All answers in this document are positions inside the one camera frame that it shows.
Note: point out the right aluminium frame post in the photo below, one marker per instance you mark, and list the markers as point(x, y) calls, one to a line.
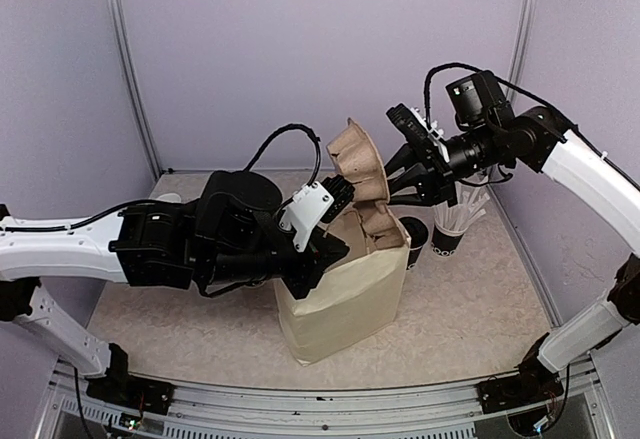
point(523, 35)

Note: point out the blue translucent cup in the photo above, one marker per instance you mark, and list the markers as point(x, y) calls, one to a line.
point(170, 197)

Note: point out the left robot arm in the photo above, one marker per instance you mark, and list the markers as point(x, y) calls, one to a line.
point(240, 232)

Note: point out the brown cardboard cup carrier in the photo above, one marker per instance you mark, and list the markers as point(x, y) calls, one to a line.
point(367, 224)

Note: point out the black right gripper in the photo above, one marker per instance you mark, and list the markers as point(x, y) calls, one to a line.
point(435, 187)

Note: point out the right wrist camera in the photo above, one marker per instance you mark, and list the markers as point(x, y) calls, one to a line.
point(424, 137)

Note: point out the left aluminium frame post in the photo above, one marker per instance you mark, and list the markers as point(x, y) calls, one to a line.
point(116, 10)

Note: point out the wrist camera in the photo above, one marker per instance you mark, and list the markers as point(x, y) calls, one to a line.
point(424, 137)
point(319, 202)

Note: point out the white wrapped straws bundle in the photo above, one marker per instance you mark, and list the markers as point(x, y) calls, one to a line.
point(470, 207)

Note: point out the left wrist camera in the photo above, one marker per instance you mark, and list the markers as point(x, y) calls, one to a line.
point(319, 202)

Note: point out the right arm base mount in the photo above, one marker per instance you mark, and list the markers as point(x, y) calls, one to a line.
point(500, 394)

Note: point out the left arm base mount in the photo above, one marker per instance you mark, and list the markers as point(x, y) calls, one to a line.
point(133, 392)

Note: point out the aluminium frame post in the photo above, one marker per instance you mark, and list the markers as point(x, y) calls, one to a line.
point(523, 35)
point(116, 10)

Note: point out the black cup holding straws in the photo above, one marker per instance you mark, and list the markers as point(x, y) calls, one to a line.
point(445, 240)

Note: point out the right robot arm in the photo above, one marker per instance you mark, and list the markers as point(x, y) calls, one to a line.
point(491, 134)

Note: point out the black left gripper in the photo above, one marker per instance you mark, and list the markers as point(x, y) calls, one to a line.
point(319, 261)

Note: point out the aluminium front frame rail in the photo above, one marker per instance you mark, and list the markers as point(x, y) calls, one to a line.
point(451, 409)

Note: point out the cream paper takeout bag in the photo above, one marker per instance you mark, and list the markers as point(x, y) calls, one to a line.
point(355, 298)

